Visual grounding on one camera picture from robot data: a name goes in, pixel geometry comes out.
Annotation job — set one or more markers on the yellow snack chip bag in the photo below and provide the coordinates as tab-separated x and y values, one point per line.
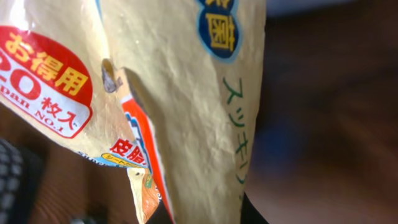
167	89

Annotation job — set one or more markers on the grey plastic mesh basket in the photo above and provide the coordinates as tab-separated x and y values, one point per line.
21	173

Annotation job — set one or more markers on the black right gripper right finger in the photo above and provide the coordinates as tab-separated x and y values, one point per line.
249	214

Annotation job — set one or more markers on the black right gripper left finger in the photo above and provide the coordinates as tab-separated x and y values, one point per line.
160	216

